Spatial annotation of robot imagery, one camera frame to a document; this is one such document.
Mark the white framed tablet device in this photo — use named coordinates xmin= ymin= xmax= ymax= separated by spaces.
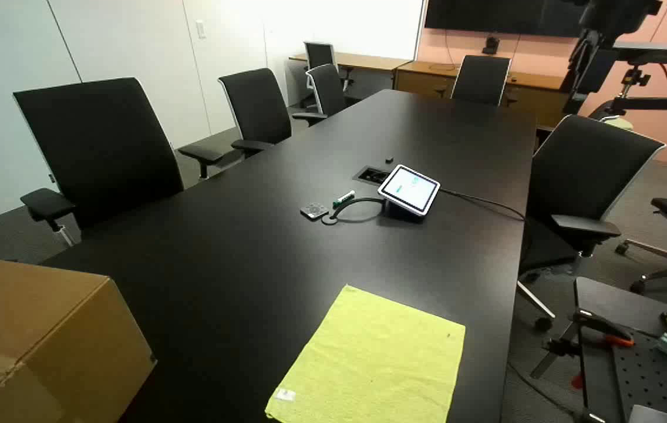
xmin=376 ymin=162 xmax=444 ymax=221

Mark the black wall television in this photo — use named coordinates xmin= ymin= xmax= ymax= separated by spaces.
xmin=424 ymin=0 xmax=610 ymax=40

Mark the orange handled clamp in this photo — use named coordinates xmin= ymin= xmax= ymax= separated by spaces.
xmin=545 ymin=307 xmax=640 ymax=358

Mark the black mounted camera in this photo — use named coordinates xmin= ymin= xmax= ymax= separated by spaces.
xmin=614 ymin=40 xmax=667 ymax=67

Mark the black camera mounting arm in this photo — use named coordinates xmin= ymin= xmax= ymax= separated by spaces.
xmin=589 ymin=66 xmax=667 ymax=125

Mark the black tablet power cable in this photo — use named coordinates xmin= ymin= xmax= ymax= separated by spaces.
xmin=438 ymin=186 xmax=527 ymax=222

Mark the black looped table cable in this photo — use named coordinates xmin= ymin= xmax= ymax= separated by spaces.
xmin=319 ymin=195 xmax=390 ymax=228

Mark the yellow microfiber cloth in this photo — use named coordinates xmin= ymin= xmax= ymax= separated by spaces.
xmin=264 ymin=281 xmax=471 ymax=423

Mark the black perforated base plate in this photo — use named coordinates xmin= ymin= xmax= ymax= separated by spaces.
xmin=570 ymin=275 xmax=667 ymax=423

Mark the small black device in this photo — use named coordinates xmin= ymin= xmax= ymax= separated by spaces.
xmin=298 ymin=203 xmax=332 ymax=222

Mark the wooden desk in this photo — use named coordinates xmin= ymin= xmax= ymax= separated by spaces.
xmin=286 ymin=48 xmax=411 ymax=78

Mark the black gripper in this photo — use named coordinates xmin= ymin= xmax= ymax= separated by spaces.
xmin=561 ymin=0 xmax=664 ymax=118

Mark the table cable port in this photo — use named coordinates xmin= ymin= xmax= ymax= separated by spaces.
xmin=357 ymin=163 xmax=390 ymax=186

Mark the brown cardboard box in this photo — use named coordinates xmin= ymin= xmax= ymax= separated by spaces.
xmin=0 ymin=253 xmax=158 ymax=423

